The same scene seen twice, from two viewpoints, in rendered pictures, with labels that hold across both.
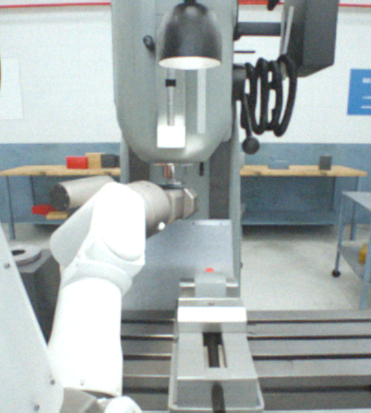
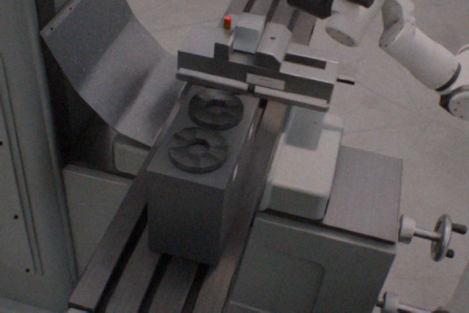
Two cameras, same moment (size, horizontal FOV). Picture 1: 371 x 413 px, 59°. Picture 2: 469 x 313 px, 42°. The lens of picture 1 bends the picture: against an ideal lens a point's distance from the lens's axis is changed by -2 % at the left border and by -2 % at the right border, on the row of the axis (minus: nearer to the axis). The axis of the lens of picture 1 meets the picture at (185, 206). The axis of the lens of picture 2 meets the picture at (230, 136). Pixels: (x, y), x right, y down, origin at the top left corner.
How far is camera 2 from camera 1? 122 cm
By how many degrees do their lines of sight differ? 74
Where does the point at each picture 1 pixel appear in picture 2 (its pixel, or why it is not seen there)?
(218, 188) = not seen: outside the picture
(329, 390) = not seen: hidden behind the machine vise
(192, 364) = (321, 74)
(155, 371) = (278, 111)
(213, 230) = not seen: outside the picture
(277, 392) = not seen: hidden behind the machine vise
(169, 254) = (94, 44)
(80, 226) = (376, 9)
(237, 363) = (325, 56)
